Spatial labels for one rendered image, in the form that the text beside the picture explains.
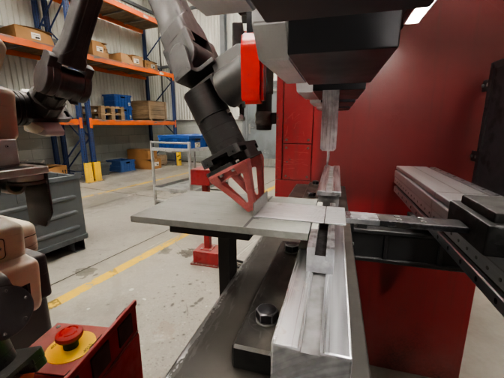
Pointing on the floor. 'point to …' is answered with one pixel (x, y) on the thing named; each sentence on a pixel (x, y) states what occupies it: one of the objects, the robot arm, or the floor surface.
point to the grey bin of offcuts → (76, 212)
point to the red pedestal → (211, 252)
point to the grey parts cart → (178, 180)
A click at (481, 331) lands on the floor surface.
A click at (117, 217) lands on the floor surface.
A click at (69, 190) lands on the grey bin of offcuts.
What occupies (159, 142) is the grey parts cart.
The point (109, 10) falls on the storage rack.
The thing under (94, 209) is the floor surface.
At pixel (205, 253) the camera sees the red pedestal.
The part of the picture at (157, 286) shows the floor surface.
